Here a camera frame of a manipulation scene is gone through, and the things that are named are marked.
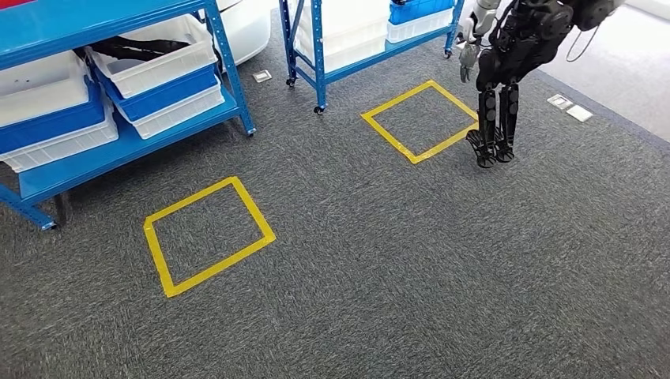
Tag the blue metal shelf rack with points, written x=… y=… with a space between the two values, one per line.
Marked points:
x=318 y=52
x=78 y=26

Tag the yellow floor tape square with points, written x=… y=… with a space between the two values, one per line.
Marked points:
x=387 y=134
x=209 y=270

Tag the grey floor socket plate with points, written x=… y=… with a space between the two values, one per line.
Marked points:
x=261 y=76
x=560 y=102

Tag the white car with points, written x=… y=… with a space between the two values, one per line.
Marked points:
x=246 y=31

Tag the blue plastic crate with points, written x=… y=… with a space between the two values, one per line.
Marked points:
x=52 y=125
x=167 y=94
x=418 y=11

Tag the black humanoid robot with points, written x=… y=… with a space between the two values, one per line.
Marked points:
x=523 y=42

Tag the black plastic parts in crate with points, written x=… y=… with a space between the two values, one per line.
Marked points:
x=131 y=49

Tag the white floor plate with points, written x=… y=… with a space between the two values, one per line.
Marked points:
x=580 y=113

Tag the red barrier belt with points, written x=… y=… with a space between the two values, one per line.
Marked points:
x=10 y=2

